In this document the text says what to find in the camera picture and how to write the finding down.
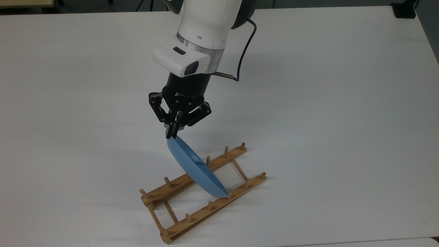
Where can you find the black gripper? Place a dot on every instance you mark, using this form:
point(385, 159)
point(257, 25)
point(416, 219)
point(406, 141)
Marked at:
point(187, 87)

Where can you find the blue plate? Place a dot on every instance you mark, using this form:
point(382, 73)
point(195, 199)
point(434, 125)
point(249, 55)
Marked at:
point(195, 168)

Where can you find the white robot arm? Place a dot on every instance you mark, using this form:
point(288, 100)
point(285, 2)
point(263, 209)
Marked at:
point(202, 24)

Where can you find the wooden plate rack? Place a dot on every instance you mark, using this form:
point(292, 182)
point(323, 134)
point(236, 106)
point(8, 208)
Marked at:
point(178, 183)

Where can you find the black tripod legs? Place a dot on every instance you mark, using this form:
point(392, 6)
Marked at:
point(151, 4)

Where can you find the light wooden desk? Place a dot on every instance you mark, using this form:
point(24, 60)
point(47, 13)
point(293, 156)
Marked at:
point(24, 2)

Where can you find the black table clamp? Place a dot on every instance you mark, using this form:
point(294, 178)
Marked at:
point(404, 10)

